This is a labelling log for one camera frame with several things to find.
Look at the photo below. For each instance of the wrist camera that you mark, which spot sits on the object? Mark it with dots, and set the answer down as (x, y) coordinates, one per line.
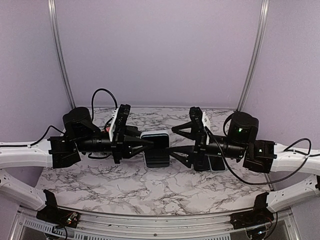
(197, 125)
(118, 123)

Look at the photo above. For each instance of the right aluminium frame post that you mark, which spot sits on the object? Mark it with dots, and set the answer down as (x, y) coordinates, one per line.
(260, 33)

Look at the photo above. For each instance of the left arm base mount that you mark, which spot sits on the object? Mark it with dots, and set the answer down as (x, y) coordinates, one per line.
(53, 214)

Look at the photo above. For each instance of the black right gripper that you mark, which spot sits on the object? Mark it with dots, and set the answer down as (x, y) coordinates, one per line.
(190, 150)

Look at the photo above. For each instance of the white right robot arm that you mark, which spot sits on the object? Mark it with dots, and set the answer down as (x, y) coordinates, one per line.
(293, 160)

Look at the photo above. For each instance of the left aluminium frame post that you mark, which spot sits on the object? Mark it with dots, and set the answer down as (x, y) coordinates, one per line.
(53, 17)

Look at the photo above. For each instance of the aluminium frame post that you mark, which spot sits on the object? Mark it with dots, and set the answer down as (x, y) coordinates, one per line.
(53, 17)
(260, 33)

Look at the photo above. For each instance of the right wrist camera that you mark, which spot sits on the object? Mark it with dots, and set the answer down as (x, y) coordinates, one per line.
(197, 125)

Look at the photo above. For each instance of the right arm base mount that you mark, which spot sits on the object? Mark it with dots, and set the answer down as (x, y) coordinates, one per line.
(259, 214)

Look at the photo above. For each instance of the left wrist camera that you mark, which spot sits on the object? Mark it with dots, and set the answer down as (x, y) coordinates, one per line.
(118, 123)

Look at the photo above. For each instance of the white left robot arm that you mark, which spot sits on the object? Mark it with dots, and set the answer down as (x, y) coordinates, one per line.
(30, 155)

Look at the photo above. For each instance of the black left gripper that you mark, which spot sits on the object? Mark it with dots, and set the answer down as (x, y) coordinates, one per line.
(129, 141)

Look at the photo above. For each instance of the grey phone case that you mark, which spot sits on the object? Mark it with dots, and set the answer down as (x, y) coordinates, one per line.
(155, 132)

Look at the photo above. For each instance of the front aluminium rail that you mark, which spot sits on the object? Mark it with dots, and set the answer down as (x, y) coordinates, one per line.
(109, 226)

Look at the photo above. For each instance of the black phone light-blue edge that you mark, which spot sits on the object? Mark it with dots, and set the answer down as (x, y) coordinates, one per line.
(217, 164)

